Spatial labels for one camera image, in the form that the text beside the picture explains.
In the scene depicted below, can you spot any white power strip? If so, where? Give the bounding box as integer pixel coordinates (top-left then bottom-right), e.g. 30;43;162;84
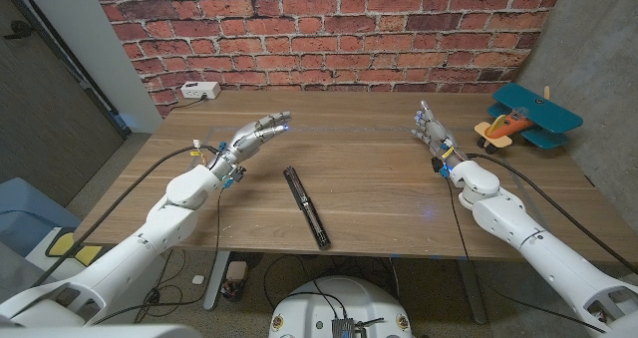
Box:
179;81;222;101

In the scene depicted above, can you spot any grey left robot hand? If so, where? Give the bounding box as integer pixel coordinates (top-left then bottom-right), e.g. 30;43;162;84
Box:
216;111;293;175

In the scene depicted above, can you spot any dark grey door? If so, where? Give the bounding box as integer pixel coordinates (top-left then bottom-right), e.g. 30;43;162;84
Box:
0;0;126;207

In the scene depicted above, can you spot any table control box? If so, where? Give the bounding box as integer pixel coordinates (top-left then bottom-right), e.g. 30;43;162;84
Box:
221;260;249;302

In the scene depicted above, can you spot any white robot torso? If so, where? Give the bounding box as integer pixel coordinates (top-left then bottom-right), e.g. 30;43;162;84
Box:
268;276;414;338

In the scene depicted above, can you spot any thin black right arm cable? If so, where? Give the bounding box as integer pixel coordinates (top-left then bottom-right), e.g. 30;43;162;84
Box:
446;176;607;333

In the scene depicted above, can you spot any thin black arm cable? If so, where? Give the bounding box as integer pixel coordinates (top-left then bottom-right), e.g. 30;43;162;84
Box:
446;176;607;333
92;187;223;325

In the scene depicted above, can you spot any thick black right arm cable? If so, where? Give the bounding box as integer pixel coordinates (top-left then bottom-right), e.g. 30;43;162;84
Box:
467;152;638;275

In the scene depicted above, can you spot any red brick printed backdrop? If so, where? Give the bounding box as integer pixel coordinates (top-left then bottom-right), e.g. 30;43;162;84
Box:
89;0;569;118

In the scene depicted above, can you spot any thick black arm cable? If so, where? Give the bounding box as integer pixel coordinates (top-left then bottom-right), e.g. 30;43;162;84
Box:
29;145;221;288
467;152;638;275

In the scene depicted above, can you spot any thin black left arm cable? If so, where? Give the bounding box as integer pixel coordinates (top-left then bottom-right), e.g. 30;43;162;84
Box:
92;187;223;325

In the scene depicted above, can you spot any black stapler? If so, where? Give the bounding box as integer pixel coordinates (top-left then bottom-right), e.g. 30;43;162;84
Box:
282;166;333;251

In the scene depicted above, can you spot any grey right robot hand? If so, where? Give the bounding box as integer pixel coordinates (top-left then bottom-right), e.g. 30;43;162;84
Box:
411;99;468;165

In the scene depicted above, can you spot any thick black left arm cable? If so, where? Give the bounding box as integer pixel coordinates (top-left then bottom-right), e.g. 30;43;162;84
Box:
29;145;221;288

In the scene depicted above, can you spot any grey module on torso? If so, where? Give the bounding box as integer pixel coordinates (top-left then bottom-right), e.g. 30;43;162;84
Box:
331;317;370;338

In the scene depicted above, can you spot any black power strip cable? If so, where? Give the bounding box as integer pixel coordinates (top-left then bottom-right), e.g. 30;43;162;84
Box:
167;96;208;113

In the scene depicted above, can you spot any teal orange toy airplane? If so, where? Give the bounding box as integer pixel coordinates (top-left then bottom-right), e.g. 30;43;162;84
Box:
473;82;584;155

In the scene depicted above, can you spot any grey table leg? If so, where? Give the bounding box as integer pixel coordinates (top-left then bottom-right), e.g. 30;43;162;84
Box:
202;250;231;312
456;257;488;325

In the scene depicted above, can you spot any black door handle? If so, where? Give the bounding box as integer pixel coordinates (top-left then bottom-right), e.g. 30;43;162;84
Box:
3;19;34;41

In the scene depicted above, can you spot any blue plastic bin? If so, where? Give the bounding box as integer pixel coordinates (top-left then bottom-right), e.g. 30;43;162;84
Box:
0;176;84;259

